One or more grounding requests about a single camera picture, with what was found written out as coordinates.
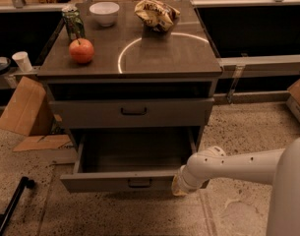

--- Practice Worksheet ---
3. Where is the white ceramic bowl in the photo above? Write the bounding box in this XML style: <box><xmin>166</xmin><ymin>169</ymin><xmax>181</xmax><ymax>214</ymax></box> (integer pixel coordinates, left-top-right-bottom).
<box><xmin>90</xmin><ymin>2</ymin><xmax>120</xmax><ymax>27</ymax></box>

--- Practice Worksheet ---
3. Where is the orange red apple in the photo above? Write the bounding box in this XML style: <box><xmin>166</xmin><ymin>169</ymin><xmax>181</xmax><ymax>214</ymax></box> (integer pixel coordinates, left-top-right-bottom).
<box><xmin>69</xmin><ymin>38</ymin><xmax>94</xmax><ymax>64</ymax></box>

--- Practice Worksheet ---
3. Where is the green soda can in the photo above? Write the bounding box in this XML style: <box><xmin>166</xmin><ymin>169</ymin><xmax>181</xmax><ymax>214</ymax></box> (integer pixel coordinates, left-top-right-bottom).
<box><xmin>62</xmin><ymin>4</ymin><xmax>86</xmax><ymax>41</ymax></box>

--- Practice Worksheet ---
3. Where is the cardboard box at right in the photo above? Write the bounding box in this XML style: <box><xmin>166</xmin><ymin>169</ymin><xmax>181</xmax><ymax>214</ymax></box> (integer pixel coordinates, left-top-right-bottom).
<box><xmin>286</xmin><ymin>79</ymin><xmax>300</xmax><ymax>123</ymax></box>

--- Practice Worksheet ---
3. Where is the brown cardboard box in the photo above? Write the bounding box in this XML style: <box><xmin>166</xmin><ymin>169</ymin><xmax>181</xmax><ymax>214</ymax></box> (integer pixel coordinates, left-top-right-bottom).
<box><xmin>0</xmin><ymin>77</ymin><xmax>53</xmax><ymax>136</ymax></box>

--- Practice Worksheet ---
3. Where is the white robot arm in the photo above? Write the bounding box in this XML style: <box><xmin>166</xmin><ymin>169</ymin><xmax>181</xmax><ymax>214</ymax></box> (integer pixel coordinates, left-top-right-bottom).
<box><xmin>171</xmin><ymin>138</ymin><xmax>300</xmax><ymax>236</ymax></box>

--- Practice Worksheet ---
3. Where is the yellow chip bag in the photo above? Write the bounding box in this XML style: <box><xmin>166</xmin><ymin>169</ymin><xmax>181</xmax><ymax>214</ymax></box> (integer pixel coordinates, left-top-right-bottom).
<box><xmin>135</xmin><ymin>0</ymin><xmax>180</xmax><ymax>32</ymax></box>

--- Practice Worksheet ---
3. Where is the dark round plate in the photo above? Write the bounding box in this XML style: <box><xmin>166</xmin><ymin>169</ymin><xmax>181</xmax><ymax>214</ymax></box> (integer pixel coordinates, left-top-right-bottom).
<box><xmin>0</xmin><ymin>57</ymin><xmax>11</xmax><ymax>75</ymax></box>

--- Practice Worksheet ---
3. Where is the black metal stand leg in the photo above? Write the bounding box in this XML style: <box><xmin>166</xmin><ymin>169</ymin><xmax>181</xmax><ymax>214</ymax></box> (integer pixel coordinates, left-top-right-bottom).
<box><xmin>0</xmin><ymin>176</ymin><xmax>35</xmax><ymax>236</ymax></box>

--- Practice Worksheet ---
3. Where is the grey drawer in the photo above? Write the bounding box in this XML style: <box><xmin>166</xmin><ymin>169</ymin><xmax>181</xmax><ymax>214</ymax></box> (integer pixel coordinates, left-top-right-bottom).
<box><xmin>50</xmin><ymin>98</ymin><xmax>213</xmax><ymax>129</ymax></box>
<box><xmin>60</xmin><ymin>127</ymin><xmax>202</xmax><ymax>193</ymax></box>

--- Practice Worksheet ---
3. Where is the grey drawer cabinet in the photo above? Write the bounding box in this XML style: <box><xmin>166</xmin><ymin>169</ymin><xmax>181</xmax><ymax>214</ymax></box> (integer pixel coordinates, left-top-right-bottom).
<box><xmin>38</xmin><ymin>1</ymin><xmax>222</xmax><ymax>145</ymax></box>

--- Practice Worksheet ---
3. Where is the flat cardboard sheet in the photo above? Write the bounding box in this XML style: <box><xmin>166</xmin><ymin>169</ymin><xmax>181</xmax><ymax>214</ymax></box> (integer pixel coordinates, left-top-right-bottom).
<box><xmin>13</xmin><ymin>135</ymin><xmax>71</xmax><ymax>152</ymax></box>

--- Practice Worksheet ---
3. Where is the white paper cup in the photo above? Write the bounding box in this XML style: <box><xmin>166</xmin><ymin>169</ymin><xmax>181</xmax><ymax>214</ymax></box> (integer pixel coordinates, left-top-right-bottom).
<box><xmin>12</xmin><ymin>51</ymin><xmax>32</xmax><ymax>72</ymax></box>

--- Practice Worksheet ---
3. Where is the grey top drawer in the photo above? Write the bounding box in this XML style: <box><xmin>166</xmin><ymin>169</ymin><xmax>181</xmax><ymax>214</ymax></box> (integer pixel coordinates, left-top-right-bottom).
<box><xmin>50</xmin><ymin>98</ymin><xmax>213</xmax><ymax>129</ymax></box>

